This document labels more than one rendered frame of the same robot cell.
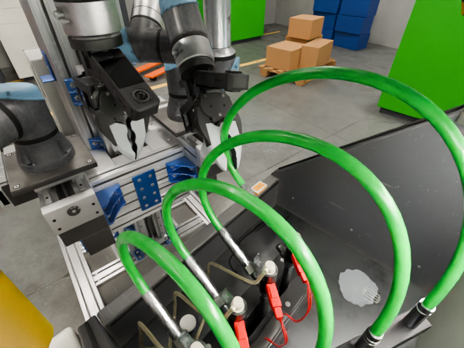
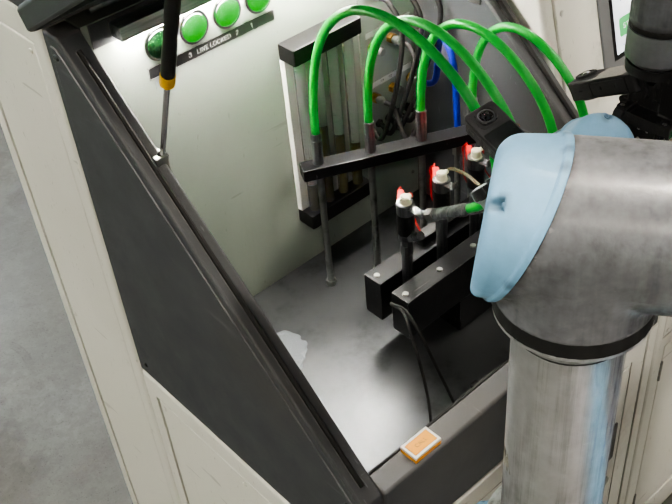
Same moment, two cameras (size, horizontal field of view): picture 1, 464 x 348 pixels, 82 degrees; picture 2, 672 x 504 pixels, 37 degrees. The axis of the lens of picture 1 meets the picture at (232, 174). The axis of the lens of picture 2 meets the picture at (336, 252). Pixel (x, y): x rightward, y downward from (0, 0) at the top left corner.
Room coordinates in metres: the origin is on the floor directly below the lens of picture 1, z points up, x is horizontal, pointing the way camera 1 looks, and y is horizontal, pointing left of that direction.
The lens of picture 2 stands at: (1.49, -0.04, 2.07)
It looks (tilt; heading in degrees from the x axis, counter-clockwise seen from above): 41 degrees down; 189
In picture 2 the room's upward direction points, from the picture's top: 6 degrees counter-clockwise
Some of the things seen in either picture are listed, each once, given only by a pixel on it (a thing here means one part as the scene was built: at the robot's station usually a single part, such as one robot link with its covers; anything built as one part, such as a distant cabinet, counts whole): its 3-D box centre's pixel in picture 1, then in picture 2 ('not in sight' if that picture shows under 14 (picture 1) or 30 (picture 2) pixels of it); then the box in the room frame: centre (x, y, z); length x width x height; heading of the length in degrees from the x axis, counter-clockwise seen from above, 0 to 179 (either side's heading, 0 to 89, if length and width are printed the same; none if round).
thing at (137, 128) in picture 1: (131, 132); not in sight; (0.43, 0.19, 1.27); 0.06 x 0.03 x 0.09; 48
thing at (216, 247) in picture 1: (210, 248); (520, 396); (0.46, 0.06, 0.87); 0.62 x 0.04 x 0.16; 138
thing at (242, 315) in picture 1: (232, 329); (480, 210); (0.19, 0.00, 1.02); 0.05 x 0.03 x 0.21; 48
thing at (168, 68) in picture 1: (183, 71); not in sight; (0.98, 0.18, 1.20); 0.13 x 0.12 x 0.14; 83
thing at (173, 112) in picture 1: (185, 101); not in sight; (0.98, 0.18, 1.09); 0.15 x 0.15 x 0.10
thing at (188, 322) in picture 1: (188, 323); not in sight; (0.27, 0.11, 0.84); 0.04 x 0.04 x 0.01
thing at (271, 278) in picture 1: (259, 295); (446, 233); (0.25, -0.05, 1.02); 0.05 x 0.03 x 0.21; 48
